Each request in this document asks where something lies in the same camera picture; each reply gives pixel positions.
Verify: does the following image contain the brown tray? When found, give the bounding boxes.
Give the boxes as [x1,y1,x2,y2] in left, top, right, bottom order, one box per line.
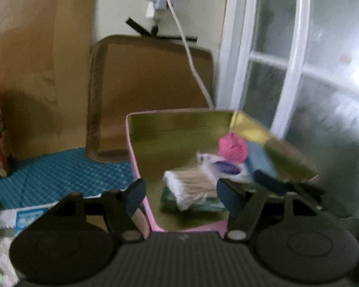
[86,34,215,164]

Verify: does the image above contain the white packet with purple label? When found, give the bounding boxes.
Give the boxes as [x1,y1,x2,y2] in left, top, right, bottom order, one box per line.
[196,152,253,183]

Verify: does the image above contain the black tape strip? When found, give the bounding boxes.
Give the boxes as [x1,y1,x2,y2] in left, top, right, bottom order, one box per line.
[156,35,198,43]
[126,18,158,37]

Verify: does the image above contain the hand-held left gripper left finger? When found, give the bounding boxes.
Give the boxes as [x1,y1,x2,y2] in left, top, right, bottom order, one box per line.
[45,179,146,243]

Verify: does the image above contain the cotton swab pack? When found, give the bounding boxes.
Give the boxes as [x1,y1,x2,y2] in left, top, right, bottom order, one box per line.
[163,167,225,211]

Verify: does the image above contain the white window frame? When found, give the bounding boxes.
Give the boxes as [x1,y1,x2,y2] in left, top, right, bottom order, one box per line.
[215,0,359,156]

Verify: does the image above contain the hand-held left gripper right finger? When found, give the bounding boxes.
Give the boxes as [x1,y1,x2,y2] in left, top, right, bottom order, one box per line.
[216,179,326,243]

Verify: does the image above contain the pink cloth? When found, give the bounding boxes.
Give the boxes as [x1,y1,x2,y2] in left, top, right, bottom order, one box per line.
[218,132,249,164]

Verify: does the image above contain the white and blue packet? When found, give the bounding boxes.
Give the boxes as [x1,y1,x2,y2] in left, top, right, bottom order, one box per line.
[0,202,60,237]

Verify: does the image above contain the white power cable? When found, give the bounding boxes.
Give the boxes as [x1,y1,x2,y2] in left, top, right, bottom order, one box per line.
[163,0,214,109]

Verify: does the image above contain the pink tin box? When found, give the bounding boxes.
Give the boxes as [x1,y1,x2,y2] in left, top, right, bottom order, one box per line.
[126,108,320,234]

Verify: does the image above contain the white charger plug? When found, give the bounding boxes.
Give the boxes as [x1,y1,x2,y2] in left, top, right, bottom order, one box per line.
[146,0,175,21]

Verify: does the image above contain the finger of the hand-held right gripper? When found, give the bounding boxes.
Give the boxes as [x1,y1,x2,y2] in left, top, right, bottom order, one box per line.
[246,141,280,180]
[254,170,324,207]

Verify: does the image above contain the teal textured mat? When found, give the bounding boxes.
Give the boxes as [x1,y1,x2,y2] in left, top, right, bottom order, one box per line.
[0,147,136,210]

